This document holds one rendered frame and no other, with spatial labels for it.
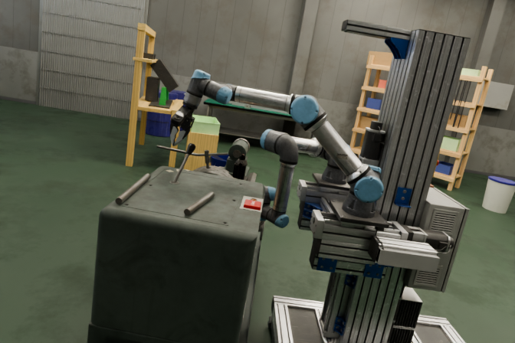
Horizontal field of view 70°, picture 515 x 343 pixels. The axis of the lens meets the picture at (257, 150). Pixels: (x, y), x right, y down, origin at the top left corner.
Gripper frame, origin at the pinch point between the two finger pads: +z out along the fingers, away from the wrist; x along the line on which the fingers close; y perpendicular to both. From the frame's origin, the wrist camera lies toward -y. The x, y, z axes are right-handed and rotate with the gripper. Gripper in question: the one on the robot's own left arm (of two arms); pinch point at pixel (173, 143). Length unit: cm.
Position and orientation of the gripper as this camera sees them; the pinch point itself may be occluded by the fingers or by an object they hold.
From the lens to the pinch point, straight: 172.6
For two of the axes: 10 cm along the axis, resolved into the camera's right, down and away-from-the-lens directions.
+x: -9.1, -4.0, -0.2
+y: 0.7, -2.0, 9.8
